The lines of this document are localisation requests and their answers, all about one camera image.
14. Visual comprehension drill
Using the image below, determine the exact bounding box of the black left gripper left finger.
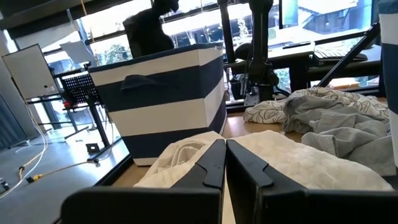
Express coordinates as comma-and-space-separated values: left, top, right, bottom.
60, 139, 226, 224

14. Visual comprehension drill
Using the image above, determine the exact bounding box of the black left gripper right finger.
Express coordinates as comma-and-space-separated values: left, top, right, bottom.
226, 139, 398, 224

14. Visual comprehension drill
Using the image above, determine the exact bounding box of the white fluffy garment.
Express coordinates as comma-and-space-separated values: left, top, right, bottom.
133, 129, 394, 192

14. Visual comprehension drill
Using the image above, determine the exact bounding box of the black garment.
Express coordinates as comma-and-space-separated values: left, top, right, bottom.
122, 0, 181, 60

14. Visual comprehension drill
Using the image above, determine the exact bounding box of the white floral line-print garment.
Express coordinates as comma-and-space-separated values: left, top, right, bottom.
243, 86, 390, 125

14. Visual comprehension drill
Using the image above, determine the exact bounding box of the navy white striped fabric bin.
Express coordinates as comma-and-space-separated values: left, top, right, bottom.
377, 0, 398, 169
88, 42, 228, 167

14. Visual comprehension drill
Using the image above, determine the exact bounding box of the grey cotton garment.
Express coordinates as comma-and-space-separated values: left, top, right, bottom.
282, 94, 368, 134
300, 119, 398, 177

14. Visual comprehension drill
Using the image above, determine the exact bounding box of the black perforated stand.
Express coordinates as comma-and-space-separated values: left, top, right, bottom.
60, 72, 113, 151

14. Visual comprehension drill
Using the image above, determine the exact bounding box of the white board panel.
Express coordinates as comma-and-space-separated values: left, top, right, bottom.
1, 43, 60, 101

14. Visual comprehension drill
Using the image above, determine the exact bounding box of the yellow floor cable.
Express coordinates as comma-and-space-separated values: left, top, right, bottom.
17, 146, 101, 185

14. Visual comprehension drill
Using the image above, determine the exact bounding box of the white floor cable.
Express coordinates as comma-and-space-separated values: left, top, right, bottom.
0, 101, 50, 200

